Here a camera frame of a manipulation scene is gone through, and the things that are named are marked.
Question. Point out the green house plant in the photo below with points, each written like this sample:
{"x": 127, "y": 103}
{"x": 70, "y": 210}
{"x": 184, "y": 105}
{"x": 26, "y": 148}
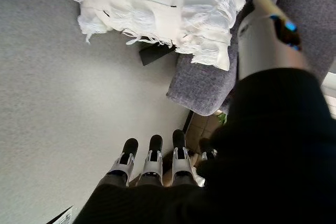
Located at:
{"x": 222, "y": 118}

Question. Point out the white fringed cushion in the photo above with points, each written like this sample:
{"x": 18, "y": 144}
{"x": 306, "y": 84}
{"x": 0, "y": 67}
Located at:
{"x": 157, "y": 3}

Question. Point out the grey fabric armchair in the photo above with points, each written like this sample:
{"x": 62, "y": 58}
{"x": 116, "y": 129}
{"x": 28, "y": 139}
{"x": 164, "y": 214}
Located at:
{"x": 202, "y": 90}

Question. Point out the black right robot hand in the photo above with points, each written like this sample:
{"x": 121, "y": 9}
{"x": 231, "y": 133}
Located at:
{"x": 262, "y": 155}

